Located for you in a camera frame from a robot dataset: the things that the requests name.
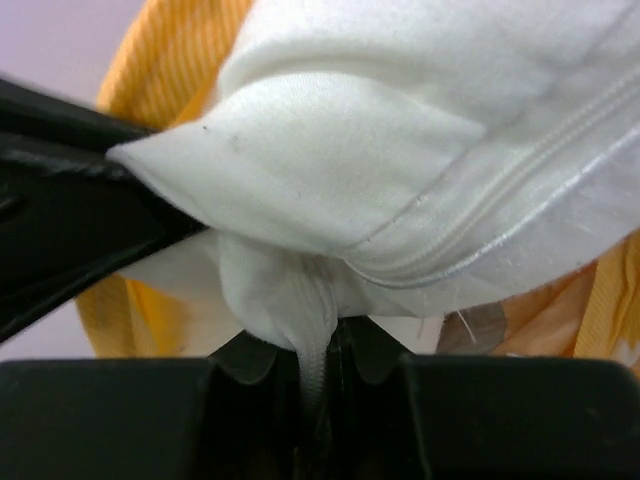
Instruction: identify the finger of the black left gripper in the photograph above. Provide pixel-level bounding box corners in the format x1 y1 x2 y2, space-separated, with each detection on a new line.
1 80 204 340

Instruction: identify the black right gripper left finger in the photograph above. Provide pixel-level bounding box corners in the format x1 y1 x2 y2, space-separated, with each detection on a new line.
1 334 299 479

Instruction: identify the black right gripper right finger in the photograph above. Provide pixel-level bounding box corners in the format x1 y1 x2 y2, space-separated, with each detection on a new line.
328 317 639 479

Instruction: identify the yellow printed pillowcase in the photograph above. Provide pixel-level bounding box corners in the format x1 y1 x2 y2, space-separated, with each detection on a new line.
76 1 639 367

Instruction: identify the white pillow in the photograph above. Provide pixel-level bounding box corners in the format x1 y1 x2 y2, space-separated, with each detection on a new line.
107 0 640 480

